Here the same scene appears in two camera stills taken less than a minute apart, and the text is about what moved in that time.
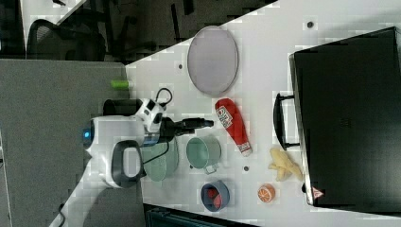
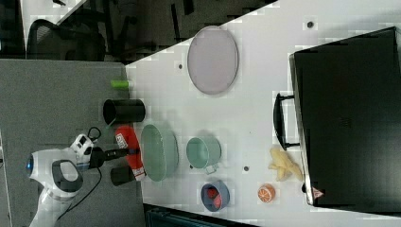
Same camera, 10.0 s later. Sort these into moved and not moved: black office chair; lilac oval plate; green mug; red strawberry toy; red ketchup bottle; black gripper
Moved: red ketchup bottle; black gripper
Not moved: lilac oval plate; black office chair; red strawberry toy; green mug
